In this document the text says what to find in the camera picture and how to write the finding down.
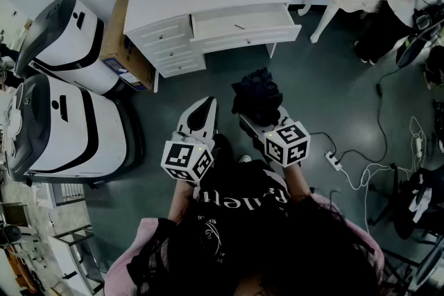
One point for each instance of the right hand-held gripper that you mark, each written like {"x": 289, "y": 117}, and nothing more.
{"x": 288, "y": 143}

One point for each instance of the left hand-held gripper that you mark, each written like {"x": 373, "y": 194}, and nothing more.
{"x": 180, "y": 156}

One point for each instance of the black cloth item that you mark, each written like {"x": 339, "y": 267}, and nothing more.
{"x": 256, "y": 97}

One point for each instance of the white drawer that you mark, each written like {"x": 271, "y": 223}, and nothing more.
{"x": 243, "y": 38}

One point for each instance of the person's right forearm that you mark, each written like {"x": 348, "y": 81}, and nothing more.
{"x": 296, "y": 183}

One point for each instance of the person's left forearm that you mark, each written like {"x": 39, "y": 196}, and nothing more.
{"x": 180, "y": 201}

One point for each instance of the white and black robot base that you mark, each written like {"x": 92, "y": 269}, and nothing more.
{"x": 66, "y": 45}
{"x": 76, "y": 135}

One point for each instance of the person's right white shoe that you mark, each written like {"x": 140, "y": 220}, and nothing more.
{"x": 245, "y": 159}

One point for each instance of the person's black trousers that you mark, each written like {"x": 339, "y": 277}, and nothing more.
{"x": 225, "y": 156}

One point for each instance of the person's black printed shirt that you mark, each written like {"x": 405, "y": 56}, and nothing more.
{"x": 243, "y": 190}

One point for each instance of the white power strip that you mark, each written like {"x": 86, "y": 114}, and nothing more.
{"x": 333, "y": 160}

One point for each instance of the thin black pen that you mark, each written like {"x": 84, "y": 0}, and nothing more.
{"x": 239, "y": 26}

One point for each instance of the brown cardboard box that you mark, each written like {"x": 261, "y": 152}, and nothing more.
{"x": 118, "y": 31}

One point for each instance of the black office chair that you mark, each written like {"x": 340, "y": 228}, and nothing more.
{"x": 402, "y": 204}

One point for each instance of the person's pink jacket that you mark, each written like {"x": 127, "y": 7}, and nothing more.
{"x": 121, "y": 274}

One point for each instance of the black metal frame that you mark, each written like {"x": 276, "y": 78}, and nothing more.
{"x": 74, "y": 239}

